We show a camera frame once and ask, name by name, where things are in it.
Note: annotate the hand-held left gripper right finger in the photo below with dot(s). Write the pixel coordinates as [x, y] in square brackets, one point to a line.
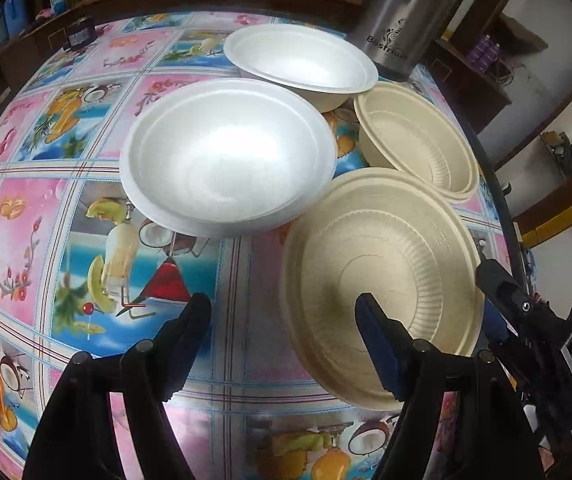
[378, 345]

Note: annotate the pack of purple bottles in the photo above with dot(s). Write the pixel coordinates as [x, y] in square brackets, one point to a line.
[485, 51]

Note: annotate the beige ribbed paper bowl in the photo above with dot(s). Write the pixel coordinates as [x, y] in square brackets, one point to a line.
[380, 260]
[415, 135]

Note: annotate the stainless steel thermos jug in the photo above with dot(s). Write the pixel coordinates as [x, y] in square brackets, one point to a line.
[395, 20]

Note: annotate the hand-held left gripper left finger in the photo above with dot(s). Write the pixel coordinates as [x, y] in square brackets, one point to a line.
[191, 330]

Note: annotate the pink cloth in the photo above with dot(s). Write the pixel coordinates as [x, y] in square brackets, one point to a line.
[44, 14]

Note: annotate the small black jar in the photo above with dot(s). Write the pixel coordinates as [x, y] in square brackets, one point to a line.
[80, 35]

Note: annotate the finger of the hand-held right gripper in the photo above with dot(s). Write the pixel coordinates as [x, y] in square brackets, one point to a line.
[496, 321]
[498, 280]

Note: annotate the white foam bowl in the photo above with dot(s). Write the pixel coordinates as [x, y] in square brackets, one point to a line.
[226, 160]
[301, 60]

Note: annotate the blue plastic jug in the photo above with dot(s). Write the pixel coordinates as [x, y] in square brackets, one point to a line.
[16, 12]

